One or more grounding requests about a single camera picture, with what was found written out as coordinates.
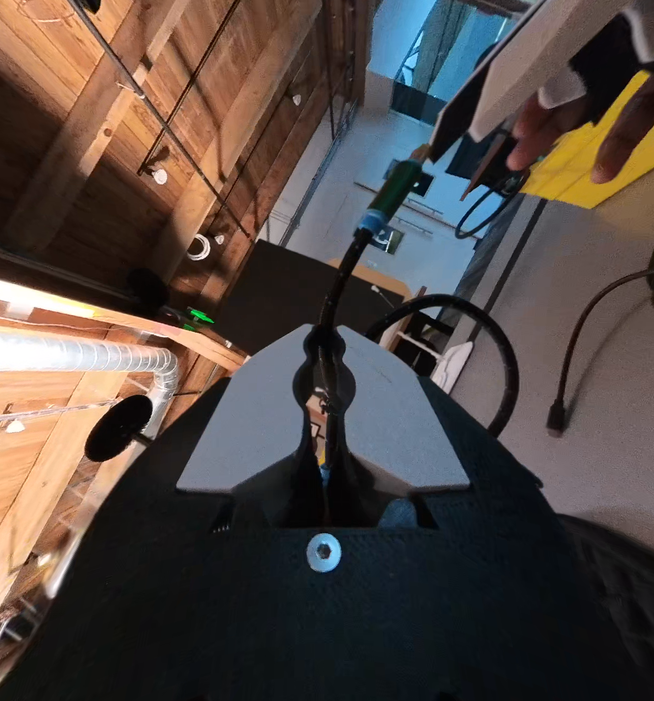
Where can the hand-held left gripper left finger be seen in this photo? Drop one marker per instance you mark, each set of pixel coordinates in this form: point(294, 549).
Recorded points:
point(244, 432)

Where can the black round speaker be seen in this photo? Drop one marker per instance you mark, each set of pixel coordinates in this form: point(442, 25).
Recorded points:
point(147, 290)

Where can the green exit sign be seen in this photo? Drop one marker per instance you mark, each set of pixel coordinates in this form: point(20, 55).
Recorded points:
point(199, 317)

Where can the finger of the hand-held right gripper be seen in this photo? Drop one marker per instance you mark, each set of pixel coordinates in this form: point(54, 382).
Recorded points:
point(491, 164)
point(524, 65)

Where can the yellow plastic bin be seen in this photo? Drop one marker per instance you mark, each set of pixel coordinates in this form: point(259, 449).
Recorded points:
point(568, 170)

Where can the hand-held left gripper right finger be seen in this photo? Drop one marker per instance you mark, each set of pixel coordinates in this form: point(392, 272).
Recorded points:
point(409, 432)

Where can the person's right hand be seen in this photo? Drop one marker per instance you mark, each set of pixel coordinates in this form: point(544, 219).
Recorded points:
point(633, 126)

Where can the door window with phone icon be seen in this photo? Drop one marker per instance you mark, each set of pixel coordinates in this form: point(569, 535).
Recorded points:
point(426, 185)
point(391, 242)

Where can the black hdmi switch box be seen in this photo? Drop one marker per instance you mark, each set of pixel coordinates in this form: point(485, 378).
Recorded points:
point(458, 118)

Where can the silver ventilation duct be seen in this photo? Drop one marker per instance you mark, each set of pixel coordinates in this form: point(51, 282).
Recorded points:
point(86, 353)

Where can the black board on white stand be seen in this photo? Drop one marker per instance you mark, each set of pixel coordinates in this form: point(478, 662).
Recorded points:
point(283, 295)

